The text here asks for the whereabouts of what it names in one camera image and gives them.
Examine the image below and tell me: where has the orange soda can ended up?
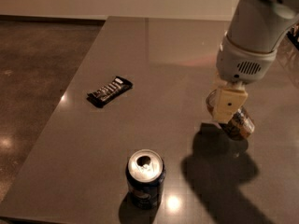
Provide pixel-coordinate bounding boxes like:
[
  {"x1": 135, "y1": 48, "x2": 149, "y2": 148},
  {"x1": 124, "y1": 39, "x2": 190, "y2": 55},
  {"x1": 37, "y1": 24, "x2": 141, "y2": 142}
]
[{"x1": 219, "y1": 106, "x2": 255, "y2": 141}]

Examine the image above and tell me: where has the blue soda can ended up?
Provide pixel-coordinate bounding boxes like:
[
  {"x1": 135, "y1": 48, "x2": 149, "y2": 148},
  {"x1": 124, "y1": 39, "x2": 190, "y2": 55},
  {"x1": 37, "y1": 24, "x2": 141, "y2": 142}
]
[{"x1": 125, "y1": 149, "x2": 166, "y2": 209}]

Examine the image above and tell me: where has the black candy bar wrapper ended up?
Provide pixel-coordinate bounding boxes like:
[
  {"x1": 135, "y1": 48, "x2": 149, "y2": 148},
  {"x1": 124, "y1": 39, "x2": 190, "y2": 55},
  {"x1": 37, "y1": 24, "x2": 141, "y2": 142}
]
[{"x1": 87, "y1": 76, "x2": 133, "y2": 108}]

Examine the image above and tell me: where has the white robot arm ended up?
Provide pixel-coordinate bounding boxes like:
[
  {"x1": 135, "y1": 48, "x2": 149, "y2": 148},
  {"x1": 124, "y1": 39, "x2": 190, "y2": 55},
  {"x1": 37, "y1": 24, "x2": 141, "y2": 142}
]
[{"x1": 212, "y1": 0, "x2": 299, "y2": 123}]

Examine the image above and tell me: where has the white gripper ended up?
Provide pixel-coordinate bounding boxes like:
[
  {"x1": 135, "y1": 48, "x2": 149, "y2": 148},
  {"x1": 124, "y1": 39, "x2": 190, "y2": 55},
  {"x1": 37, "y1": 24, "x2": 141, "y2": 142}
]
[{"x1": 211, "y1": 35, "x2": 278, "y2": 123}]

